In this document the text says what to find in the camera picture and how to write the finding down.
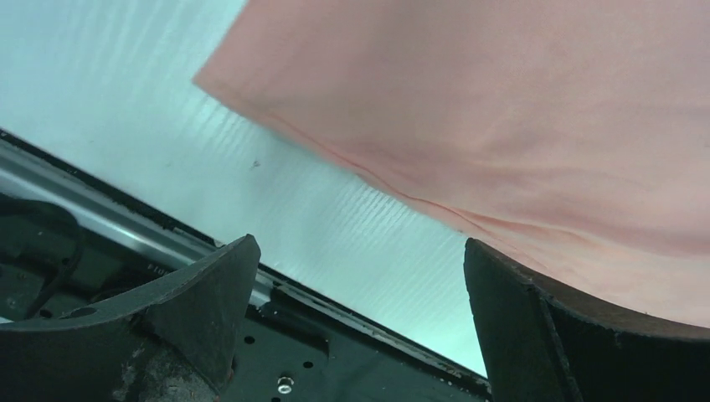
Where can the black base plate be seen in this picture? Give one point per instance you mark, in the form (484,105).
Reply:
(69,240)

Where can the salmon pink t shirt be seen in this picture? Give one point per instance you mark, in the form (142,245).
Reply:
(572,136)

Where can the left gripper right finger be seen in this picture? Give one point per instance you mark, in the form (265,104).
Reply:
(542,340)

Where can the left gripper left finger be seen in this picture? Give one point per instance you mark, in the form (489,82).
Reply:
(172,339)

